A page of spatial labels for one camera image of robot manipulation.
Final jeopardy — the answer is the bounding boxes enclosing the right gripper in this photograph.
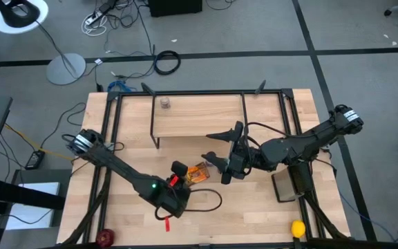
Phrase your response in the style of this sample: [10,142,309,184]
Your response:
[201,120,255,185]

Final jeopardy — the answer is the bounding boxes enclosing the brown orange spice packet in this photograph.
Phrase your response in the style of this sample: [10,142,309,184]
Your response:
[186,161,211,187]

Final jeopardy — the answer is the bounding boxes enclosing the wooden shelf with black legs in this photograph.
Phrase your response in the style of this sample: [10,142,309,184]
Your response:
[149,92,249,149]

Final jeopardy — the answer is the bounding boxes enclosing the grey rectangular pad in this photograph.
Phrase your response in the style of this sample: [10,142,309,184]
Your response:
[271,169,299,203]

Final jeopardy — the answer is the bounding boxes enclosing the dark red apple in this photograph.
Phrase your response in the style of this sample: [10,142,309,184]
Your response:
[95,228,116,248]

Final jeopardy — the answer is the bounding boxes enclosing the yellow lemon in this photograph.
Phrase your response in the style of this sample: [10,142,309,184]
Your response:
[290,219,307,239]

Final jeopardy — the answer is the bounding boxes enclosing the black power adapter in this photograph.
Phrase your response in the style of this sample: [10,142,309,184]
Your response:
[25,149,46,170]

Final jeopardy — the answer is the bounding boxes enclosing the black box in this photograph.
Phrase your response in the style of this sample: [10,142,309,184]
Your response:
[148,0,203,18]

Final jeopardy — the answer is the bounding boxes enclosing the grey round stand base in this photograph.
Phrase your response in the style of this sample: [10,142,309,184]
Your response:
[46,52,87,86]

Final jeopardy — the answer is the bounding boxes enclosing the white box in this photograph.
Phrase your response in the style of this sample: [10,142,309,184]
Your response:
[5,181,61,231]

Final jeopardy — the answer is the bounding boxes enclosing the white power strip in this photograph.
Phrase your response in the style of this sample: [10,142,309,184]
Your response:
[84,10,103,26]

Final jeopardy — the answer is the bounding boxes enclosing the white floor lamp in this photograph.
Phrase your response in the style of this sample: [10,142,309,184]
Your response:
[0,0,50,35]

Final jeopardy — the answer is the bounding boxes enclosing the black camera cable loop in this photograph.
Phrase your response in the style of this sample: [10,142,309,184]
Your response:
[153,187,223,221]

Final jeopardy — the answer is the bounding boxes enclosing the black aluminium table frame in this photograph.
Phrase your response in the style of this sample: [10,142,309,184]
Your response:
[60,80,352,249]

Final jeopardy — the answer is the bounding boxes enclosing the black sleeved cable bundle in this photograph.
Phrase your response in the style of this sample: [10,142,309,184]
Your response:
[60,165,113,247]
[288,162,350,241]

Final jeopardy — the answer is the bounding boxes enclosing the blue cable bundle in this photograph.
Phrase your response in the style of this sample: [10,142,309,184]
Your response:
[107,80,129,93]

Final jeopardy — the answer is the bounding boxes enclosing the coiled black cable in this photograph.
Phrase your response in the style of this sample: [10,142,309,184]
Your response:
[153,50,182,76]

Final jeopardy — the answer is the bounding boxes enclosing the yellow cable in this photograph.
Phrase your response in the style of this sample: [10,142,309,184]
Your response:
[3,122,77,163]

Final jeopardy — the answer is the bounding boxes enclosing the white cable coil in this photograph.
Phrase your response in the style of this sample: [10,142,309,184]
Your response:
[81,13,108,37]

